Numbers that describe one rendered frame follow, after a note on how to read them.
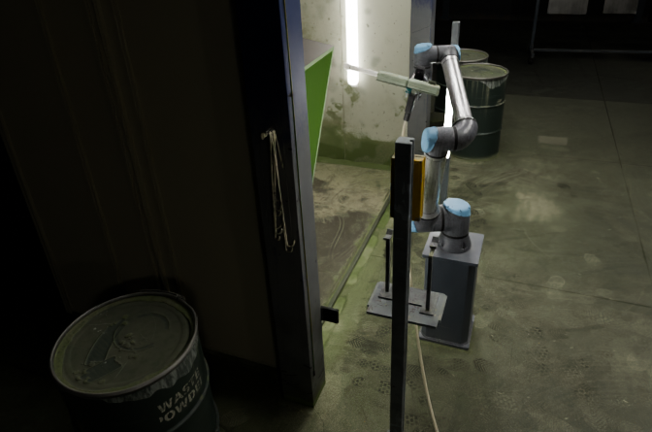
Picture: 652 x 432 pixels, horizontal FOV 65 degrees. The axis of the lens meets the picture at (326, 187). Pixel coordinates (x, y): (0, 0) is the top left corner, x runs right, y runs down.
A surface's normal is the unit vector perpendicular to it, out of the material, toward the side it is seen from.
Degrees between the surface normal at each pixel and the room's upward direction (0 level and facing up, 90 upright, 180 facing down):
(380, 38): 90
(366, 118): 90
